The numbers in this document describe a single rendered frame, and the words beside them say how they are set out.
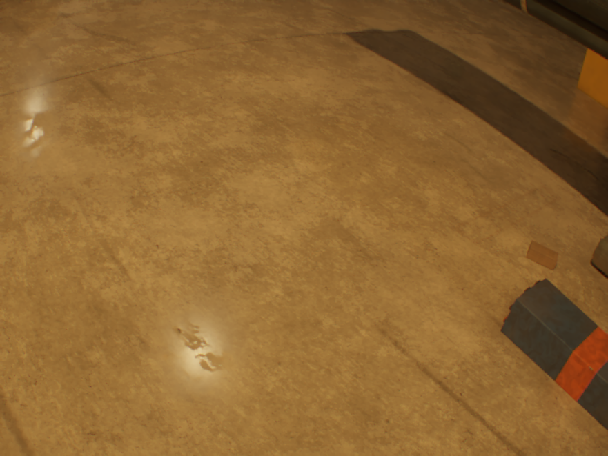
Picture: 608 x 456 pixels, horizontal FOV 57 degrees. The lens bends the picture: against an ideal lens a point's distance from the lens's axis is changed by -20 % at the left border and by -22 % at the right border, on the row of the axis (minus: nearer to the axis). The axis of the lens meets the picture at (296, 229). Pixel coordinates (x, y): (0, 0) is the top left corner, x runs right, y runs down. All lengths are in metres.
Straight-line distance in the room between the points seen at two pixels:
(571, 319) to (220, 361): 1.27
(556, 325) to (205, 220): 1.40
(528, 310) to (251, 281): 1.00
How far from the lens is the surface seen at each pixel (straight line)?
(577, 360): 2.27
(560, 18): 2.73
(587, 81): 6.05
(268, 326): 2.17
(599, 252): 3.07
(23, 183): 2.79
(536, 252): 2.89
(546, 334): 2.31
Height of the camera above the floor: 1.49
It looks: 35 degrees down
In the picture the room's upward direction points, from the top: 12 degrees clockwise
